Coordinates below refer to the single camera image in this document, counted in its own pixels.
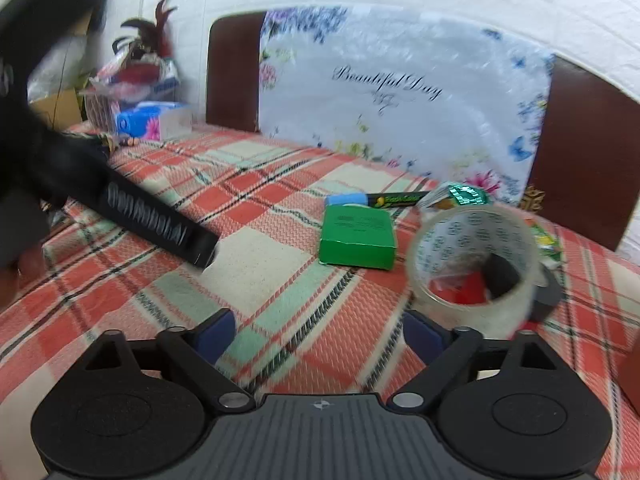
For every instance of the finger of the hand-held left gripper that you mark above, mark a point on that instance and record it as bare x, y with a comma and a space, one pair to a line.
206, 250

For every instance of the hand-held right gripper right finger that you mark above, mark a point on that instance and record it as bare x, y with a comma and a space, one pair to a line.
422, 336

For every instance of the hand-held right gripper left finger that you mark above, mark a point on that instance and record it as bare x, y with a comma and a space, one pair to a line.
216, 335

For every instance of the clear tape roll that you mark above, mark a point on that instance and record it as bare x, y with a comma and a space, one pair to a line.
480, 321

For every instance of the plain green box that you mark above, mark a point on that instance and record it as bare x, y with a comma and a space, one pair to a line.
357, 235

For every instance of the brown box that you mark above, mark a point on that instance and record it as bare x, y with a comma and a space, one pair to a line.
632, 380

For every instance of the person's left hand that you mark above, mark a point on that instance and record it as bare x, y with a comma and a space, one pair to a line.
12, 285

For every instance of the plaid woven bed mat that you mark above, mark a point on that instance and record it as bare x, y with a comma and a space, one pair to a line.
260, 265

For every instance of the red packet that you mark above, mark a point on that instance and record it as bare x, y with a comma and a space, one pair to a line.
465, 292

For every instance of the clear plastic container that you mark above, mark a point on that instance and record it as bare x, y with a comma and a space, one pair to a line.
100, 107

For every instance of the cardboard box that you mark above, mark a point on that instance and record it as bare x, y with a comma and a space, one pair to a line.
50, 107

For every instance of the blue and white tissue pack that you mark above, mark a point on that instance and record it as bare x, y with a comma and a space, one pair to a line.
150, 122

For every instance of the black tape roll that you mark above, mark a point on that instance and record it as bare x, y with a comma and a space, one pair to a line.
548, 292

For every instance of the black marker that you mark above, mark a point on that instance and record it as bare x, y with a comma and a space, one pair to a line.
395, 200

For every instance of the blue eraser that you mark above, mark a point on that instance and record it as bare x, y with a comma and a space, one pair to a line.
345, 199

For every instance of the green foil packet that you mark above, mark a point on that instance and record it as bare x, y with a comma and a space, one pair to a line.
465, 194

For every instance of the red feather decoration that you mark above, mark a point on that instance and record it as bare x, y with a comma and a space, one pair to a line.
160, 30

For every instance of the brown wooden headboard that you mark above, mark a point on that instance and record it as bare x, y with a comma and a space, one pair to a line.
231, 75

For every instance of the floral plastic-wrapped bedding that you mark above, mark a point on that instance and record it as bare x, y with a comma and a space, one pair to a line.
400, 130

